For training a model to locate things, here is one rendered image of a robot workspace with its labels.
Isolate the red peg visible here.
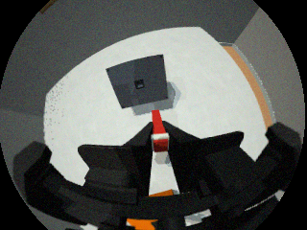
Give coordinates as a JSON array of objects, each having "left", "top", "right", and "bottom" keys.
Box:
[{"left": 153, "top": 110, "right": 169, "bottom": 152}]

